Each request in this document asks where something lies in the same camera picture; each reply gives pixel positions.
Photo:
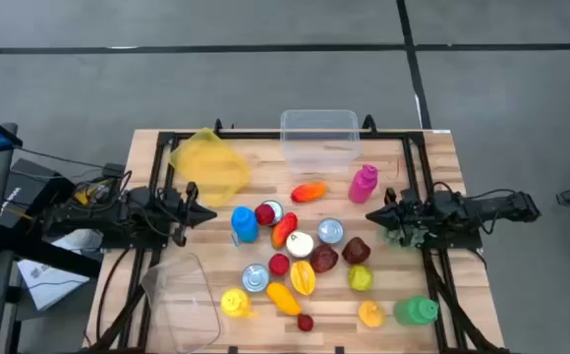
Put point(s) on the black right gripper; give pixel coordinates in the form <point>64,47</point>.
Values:
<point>415,214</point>

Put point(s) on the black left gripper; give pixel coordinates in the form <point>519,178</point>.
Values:
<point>169,211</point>

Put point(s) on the pink squeeze bottle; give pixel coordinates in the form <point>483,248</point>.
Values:
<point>362,187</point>

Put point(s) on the blue squeeze bottle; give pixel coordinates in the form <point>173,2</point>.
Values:
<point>244,225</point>

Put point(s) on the red label tuna can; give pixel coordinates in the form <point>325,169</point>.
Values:
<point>330,231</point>

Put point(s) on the dark red pomegranate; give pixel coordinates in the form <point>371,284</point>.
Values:
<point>324,258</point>
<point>356,250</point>

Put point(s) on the silver tin can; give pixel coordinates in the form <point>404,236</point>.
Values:
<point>255,278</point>
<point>279,210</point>

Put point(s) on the red chili pepper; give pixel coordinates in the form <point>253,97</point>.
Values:
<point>284,230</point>

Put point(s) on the yellow squeeze bottle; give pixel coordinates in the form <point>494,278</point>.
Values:
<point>235,302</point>

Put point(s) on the green squeeze bottle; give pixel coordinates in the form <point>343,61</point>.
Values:
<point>413,311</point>

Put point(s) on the yellow starfruit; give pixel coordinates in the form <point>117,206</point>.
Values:
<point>303,277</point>

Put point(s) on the yellow orange mango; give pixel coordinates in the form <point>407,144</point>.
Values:
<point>283,298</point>

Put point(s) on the small red pomegranate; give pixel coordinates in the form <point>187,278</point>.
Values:
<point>305,322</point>

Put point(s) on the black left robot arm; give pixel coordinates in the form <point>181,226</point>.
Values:
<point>98,214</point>

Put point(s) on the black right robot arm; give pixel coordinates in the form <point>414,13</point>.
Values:
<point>491,206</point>

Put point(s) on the green succulent plant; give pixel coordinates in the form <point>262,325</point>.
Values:
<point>392,237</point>

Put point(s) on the yellow translucent plastic bin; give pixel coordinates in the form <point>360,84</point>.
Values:
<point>211,167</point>

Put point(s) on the yellow green fruit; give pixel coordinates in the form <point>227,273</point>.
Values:
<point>360,278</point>

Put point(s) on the clear plastic bin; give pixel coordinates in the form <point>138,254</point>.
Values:
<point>319,142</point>
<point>182,305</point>

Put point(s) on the orange yellow fruit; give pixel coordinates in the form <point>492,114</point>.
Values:
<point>371,313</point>

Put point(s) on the yellow clamp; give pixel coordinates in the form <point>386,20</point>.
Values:
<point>83,196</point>

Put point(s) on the black side desk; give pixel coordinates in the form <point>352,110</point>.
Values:
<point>44,250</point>

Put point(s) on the black case white lettering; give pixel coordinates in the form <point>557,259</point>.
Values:
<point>24,189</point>

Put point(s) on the yellow rod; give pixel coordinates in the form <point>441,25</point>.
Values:
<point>19,213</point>

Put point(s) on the black aluminium table frame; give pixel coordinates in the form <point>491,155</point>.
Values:
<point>260,134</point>

